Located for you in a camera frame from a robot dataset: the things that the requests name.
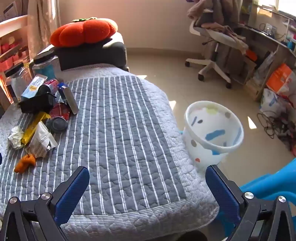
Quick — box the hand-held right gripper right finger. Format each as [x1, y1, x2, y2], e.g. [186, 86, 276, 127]
[205, 164, 296, 241]

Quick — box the white paper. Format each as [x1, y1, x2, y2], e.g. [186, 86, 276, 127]
[8, 126, 25, 149]

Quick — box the dark blue cardboard box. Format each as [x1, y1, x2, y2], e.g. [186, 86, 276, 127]
[57, 83, 79, 115]

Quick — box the red drink can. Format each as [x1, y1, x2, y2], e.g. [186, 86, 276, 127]
[38, 79, 59, 95]

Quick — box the orange and white box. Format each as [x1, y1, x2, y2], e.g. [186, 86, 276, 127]
[266, 64, 296, 98]

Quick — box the grey crushed can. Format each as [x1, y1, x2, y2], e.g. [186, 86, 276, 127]
[46, 116, 68, 133]

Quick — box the pile of clothes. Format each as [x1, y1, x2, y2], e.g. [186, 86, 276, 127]
[187, 0, 249, 52]

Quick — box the black-lidded jar with blue label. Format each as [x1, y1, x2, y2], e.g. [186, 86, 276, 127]
[32, 51, 61, 81]

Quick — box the dark grey seat cushion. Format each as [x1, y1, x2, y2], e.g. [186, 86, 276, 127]
[35, 32, 130, 72]

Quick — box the light blue carton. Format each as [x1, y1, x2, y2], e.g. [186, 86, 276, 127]
[20, 75, 47, 102]

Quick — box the dark rounded object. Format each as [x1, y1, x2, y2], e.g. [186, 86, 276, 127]
[173, 229, 207, 241]

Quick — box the white office chair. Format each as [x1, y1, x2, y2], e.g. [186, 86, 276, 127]
[185, 9, 249, 90]

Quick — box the yellow wrapper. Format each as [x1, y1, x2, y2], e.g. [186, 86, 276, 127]
[21, 111, 51, 145]

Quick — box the clear plastic bag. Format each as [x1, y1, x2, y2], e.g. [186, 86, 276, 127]
[253, 52, 277, 86]

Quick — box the blue plastic stool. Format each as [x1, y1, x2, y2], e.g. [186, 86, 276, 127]
[217, 158, 296, 237]

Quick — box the white snack bag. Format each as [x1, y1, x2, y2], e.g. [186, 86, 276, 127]
[28, 121, 58, 159]

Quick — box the white spotted plastic bin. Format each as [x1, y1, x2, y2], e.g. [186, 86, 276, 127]
[183, 100, 244, 172]

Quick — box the small orange object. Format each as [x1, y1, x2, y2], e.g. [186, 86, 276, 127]
[245, 50, 258, 61]

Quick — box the wooden desk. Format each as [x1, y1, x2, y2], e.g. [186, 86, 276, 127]
[238, 0, 296, 101]

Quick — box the grey striped quilt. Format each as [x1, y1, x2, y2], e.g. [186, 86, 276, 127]
[0, 66, 220, 234]

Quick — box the white plastic bag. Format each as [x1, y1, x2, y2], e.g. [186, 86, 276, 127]
[259, 88, 287, 112]

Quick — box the stack of books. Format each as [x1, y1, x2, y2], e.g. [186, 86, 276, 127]
[245, 76, 262, 100]

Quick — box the clear jar with black lid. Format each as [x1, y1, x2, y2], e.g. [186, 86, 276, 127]
[5, 62, 31, 105]

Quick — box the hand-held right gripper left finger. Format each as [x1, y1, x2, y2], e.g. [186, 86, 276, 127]
[0, 166, 90, 241]

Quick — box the beige curtain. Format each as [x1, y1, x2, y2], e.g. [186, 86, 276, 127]
[27, 0, 62, 59]

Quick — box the orange toy piece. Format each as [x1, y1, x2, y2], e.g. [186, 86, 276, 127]
[14, 154, 37, 173]

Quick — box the tangle of black cables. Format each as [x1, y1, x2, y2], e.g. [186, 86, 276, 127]
[257, 111, 296, 149]

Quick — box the orange pumpkin cushion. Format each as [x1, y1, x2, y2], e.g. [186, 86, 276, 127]
[50, 17, 118, 48]

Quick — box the black plastic tray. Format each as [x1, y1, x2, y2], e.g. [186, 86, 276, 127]
[18, 91, 57, 114]

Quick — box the shelf with red boxes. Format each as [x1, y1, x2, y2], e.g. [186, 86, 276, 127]
[0, 15, 30, 72]

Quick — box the crushed red can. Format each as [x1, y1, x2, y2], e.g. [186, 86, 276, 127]
[49, 103, 71, 121]

